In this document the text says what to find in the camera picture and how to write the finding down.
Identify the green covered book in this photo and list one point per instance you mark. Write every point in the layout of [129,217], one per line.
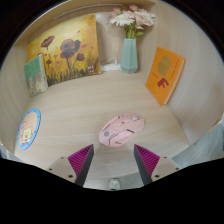
[35,75]

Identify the pale teal faceted vase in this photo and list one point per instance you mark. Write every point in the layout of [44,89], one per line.
[129,56]

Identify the light wooden shelf board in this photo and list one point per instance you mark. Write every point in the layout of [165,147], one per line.
[40,25]

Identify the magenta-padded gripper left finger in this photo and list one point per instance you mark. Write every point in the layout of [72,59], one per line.
[61,166]

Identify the pink computer mouse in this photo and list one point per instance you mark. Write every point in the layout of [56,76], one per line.
[121,130]

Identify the yellow poppy flower painting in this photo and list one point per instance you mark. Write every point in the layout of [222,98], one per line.
[66,50]

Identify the slim white light bar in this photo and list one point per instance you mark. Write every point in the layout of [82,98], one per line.
[83,9]

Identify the round blue-rimmed cartoon mouse pad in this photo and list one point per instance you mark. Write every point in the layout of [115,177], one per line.
[28,129]

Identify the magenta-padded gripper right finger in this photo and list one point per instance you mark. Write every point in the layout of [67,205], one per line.
[165,166]

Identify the orange covered book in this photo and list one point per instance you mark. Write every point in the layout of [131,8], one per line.
[165,75]

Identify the pink and white flower bouquet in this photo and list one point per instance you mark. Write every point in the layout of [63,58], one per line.
[131,18]

